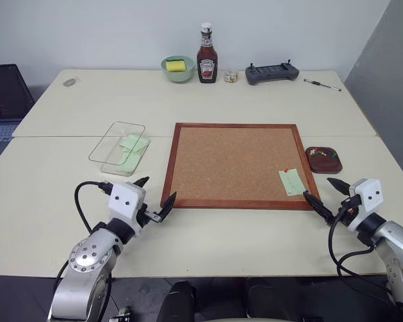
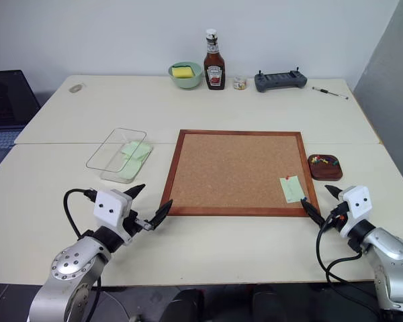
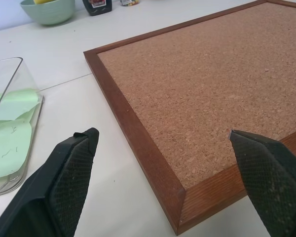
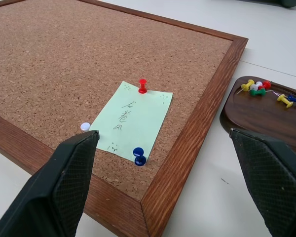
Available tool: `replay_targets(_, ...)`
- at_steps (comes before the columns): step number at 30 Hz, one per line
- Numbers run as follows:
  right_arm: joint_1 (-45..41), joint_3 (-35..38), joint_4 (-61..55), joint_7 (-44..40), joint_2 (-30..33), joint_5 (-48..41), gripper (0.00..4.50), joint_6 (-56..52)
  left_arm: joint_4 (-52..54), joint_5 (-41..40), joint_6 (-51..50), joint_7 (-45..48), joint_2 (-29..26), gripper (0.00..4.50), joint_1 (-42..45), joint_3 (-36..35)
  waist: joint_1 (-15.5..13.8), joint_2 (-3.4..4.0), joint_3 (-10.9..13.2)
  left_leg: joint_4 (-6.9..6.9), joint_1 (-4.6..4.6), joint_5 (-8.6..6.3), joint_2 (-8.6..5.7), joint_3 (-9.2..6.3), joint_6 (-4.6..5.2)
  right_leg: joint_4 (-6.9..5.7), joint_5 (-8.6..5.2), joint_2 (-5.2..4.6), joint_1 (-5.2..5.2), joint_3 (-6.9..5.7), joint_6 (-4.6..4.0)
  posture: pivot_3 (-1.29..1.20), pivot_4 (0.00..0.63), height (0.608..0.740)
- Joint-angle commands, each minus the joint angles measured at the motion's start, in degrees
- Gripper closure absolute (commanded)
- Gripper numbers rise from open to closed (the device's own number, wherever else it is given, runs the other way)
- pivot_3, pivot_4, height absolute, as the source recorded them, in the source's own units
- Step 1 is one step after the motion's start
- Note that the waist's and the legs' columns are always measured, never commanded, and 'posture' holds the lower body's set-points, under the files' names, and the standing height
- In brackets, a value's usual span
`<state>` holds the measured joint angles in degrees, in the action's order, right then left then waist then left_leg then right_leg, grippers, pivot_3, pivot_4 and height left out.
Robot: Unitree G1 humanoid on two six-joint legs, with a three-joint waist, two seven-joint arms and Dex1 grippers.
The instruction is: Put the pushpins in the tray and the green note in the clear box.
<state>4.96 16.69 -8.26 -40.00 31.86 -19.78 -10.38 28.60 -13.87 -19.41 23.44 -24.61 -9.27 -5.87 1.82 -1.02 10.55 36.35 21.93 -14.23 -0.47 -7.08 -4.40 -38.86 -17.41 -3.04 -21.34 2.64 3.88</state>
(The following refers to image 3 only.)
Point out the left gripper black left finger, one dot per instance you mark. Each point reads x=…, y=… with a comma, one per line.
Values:
x=64, y=187

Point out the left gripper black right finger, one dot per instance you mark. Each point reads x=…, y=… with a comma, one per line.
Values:
x=269, y=182

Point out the light green note with writing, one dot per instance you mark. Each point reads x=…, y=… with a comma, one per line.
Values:
x=7, y=153

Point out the light green paper sheet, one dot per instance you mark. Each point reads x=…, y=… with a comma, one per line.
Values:
x=17, y=101
x=29, y=114

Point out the wood framed cork board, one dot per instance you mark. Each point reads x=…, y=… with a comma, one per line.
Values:
x=187, y=98

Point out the clear glass container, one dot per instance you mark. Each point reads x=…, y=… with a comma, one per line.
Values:
x=24, y=81

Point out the mint green bowl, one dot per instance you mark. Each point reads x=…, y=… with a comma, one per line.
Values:
x=49, y=14

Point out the ketchup bottle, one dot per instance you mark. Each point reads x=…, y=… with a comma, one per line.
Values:
x=97, y=8

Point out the yellow sponge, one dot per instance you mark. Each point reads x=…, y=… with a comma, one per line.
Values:
x=43, y=1

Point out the small clear jar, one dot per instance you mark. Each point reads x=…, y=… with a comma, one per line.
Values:
x=129, y=2

